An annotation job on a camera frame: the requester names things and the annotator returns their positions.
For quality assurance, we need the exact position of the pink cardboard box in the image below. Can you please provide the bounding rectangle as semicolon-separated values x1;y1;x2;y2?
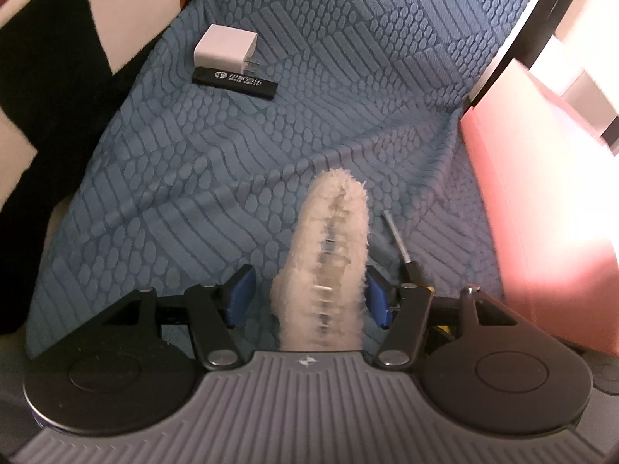
459;58;619;349

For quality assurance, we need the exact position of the red white black striped blanket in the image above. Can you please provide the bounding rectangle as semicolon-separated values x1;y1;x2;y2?
0;0;204;334

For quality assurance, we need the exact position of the black stick with white print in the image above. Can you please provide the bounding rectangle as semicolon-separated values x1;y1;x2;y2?
191;67;278;100

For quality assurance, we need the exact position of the white charger plug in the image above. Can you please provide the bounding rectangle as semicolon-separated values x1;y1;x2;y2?
193;24;262;76

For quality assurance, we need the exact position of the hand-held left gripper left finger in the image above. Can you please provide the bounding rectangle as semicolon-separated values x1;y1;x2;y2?
92;265;257;370

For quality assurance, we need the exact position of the fluffy white hair clip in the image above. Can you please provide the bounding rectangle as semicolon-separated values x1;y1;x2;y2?
270;167;371;353

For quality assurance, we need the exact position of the blue textured mat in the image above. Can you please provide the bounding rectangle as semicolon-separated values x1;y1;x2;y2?
24;0;552;358

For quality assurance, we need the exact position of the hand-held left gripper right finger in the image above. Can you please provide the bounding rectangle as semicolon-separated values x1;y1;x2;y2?
365;265;520;370

